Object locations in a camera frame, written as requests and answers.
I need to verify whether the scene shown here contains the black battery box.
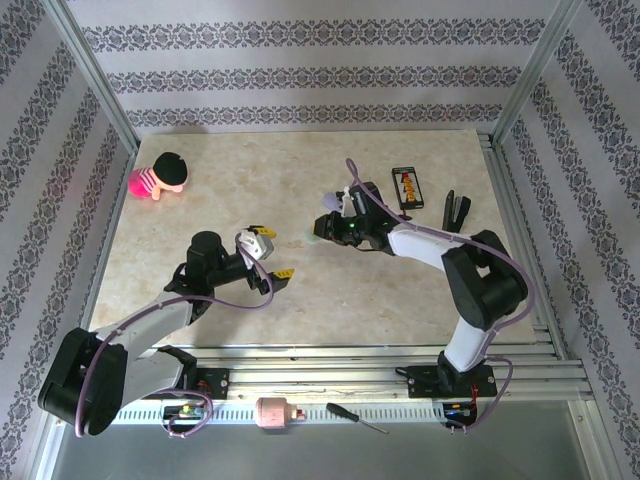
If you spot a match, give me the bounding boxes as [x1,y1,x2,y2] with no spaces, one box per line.
[390,166,426,210]

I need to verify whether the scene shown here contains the pink doll with black hat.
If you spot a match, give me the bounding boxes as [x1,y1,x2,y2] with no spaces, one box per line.
[127,152,189,202]

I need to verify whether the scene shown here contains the black stapler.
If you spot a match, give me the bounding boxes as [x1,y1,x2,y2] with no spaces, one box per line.
[442,188,472,234]

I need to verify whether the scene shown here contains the pink bottle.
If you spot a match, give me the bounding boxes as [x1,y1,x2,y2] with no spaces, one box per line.
[254,397,307,430]

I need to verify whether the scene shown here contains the small controller board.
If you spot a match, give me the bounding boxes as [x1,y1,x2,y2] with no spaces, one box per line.
[443,401,479,420]
[163,403,211,421]

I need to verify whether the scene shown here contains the grey metal sheet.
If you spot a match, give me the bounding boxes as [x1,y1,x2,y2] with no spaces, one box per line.
[49,423,589,480]

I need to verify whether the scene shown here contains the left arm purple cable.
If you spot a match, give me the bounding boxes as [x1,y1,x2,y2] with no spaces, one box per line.
[73,224,275,441]

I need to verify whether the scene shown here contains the aluminium side rail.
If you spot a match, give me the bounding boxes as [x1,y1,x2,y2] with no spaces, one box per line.
[47,142,141,401]
[477,130,609,480]

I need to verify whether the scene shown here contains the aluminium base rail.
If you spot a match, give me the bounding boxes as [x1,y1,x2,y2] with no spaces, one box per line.
[149,343,589,401]

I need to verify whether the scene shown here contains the white slotted cable duct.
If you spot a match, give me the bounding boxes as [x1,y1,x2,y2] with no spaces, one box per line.
[67,401,449,427]

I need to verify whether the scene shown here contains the black handled screwdriver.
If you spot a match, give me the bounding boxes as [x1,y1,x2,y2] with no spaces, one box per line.
[325,401,390,435]

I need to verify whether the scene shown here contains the aluminium frame post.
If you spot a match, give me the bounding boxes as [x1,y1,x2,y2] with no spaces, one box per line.
[490,0,587,149]
[42,0,141,154]

